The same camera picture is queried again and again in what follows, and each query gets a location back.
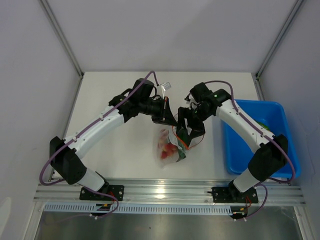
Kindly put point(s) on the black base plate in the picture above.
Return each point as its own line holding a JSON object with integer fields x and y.
{"x": 222, "y": 194}
{"x": 117, "y": 191}

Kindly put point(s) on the left aluminium frame post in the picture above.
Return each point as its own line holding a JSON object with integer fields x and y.
{"x": 53, "y": 21}

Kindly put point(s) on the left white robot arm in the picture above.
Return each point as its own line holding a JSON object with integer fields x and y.
{"x": 66, "y": 154}

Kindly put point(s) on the clear orange zip top bag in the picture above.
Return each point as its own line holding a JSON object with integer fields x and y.
{"x": 173, "y": 139}

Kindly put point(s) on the white slotted cable duct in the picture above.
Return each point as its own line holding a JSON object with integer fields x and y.
{"x": 132, "y": 208}

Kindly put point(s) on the aluminium frame post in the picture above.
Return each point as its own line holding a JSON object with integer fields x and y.
{"x": 53, "y": 21}
{"x": 289, "y": 20}

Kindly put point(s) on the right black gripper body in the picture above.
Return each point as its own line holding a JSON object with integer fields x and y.
{"x": 199, "y": 114}

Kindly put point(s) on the right aluminium frame post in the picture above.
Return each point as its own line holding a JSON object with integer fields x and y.
{"x": 289, "y": 20}

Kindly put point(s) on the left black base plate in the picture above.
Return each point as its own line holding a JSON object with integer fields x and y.
{"x": 117, "y": 191}

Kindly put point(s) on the green chili pepper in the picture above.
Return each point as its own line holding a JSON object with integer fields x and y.
{"x": 264, "y": 126}

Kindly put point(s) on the aluminium mounting rail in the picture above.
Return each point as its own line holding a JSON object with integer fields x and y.
{"x": 173, "y": 192}

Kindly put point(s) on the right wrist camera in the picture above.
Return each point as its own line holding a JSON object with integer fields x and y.
{"x": 188, "y": 99}

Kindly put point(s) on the red cherry tomato bunch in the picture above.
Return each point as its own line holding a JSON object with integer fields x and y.
{"x": 165, "y": 149}

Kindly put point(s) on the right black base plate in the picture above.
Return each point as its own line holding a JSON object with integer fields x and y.
{"x": 222, "y": 194}

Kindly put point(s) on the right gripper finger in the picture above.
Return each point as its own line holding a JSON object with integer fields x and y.
{"x": 182, "y": 121}
{"x": 194, "y": 128}

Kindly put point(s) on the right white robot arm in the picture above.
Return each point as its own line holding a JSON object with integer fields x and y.
{"x": 270, "y": 152}

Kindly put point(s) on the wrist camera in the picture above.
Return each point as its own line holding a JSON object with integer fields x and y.
{"x": 188, "y": 99}
{"x": 163, "y": 89}

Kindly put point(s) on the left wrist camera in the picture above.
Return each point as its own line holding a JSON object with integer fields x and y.
{"x": 163, "y": 89}

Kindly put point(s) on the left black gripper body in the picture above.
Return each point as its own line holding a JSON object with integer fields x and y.
{"x": 155, "y": 109}

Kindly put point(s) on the blue plastic bin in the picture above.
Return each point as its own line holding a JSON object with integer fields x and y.
{"x": 272, "y": 115}

